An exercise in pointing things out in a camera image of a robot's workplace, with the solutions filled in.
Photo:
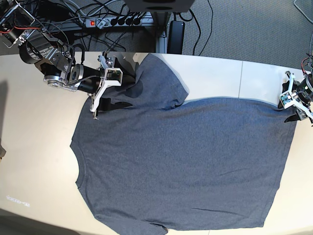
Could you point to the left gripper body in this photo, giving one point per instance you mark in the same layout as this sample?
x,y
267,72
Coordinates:
x,y
304,89

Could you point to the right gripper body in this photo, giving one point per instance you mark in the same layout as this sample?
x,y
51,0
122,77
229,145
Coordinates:
x,y
85,79

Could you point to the blue-grey T-shirt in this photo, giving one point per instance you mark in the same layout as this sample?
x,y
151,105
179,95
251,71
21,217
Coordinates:
x,y
153,162

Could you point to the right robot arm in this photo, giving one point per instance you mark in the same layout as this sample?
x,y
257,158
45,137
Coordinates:
x,y
60,62

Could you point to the white power strip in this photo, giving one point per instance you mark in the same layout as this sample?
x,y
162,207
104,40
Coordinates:
x,y
106,22

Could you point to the black power adapter brick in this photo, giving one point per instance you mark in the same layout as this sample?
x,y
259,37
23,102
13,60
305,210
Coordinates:
x,y
175,37

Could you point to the brown object at table edge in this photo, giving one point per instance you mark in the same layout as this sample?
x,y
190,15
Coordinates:
x,y
2,152

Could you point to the small white table label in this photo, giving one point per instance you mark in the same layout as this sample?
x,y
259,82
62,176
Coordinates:
x,y
9,198

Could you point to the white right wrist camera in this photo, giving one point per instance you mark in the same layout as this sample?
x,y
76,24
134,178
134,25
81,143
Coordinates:
x,y
110,75

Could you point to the grey base camera mount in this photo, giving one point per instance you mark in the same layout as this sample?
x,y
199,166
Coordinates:
x,y
159,5

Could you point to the aluminium table frame leg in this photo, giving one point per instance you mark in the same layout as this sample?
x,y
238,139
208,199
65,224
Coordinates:
x,y
161,20

